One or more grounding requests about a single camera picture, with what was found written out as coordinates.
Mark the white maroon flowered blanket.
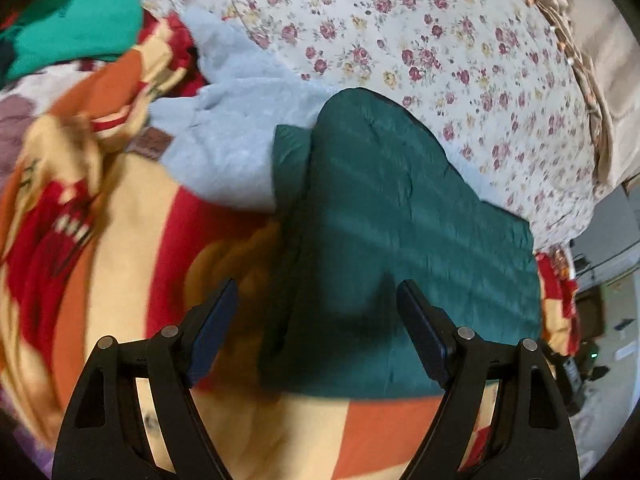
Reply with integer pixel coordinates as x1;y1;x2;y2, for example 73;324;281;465
0;62;108;181

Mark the beige duvet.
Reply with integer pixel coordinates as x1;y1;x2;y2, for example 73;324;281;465
505;0;640;193

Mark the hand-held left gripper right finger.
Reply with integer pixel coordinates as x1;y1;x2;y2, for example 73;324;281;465
396;280;581;480

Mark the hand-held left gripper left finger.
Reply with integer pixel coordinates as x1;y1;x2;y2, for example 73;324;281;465
52;278;240;480

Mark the dark green puffer jacket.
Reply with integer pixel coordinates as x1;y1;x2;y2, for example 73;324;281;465
257;87;544;401

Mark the light blue fleece garment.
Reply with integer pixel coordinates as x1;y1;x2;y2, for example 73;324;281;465
149;7;346;212

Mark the teal green garment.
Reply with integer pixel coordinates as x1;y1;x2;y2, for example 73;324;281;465
0;0;146;82

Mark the floral bed sheet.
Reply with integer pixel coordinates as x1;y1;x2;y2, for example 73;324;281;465
142;0;613;256

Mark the yellow red printed blanket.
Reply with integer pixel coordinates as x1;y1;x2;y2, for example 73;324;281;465
0;15;581;480

